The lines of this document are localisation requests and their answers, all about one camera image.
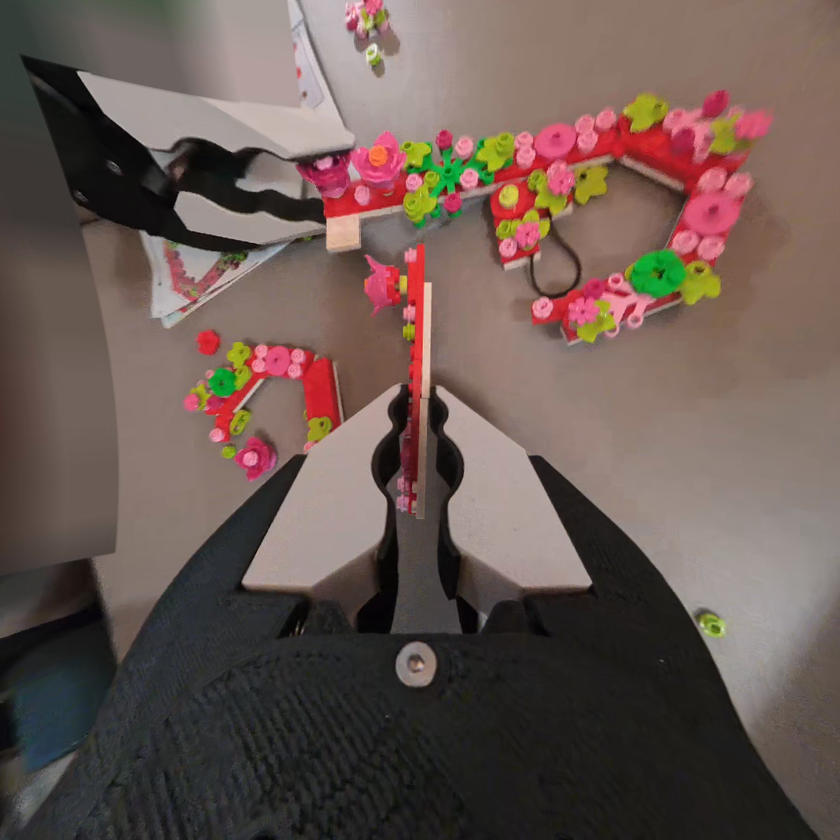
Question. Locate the long red lego flower strip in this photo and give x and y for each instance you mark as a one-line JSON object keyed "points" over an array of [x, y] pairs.
{"points": [[417, 367]]}

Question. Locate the small red lego flower frame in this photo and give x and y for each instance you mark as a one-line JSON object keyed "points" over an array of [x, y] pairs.
{"points": [[321, 387]]}

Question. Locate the magenta lego rose orange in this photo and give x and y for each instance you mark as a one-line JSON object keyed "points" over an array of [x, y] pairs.
{"points": [[384, 285]]}

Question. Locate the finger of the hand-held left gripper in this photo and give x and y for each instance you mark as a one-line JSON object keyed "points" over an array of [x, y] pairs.
{"points": [[243, 220], [216, 124]]}

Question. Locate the dark blue cloth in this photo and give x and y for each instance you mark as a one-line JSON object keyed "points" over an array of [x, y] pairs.
{"points": [[59, 709]]}

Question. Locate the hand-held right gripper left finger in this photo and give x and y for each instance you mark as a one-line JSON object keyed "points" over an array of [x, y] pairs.
{"points": [[321, 518]]}

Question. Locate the black elastic loop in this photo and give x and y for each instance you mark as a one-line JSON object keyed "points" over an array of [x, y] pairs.
{"points": [[579, 262]]}

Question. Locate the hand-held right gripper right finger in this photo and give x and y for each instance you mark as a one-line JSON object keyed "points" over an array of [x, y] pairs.
{"points": [[518, 518]]}

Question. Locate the red round lego piece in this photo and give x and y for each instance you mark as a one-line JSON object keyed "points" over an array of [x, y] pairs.
{"points": [[207, 341]]}

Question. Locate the large red lego flower frame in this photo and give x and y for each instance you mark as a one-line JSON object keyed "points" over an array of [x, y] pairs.
{"points": [[712, 210]]}

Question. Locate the pink lego flower cluster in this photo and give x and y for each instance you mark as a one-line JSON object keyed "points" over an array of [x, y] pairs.
{"points": [[367, 16]]}

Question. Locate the lego instruction booklet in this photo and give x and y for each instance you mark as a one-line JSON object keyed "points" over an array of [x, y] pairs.
{"points": [[197, 289]]}

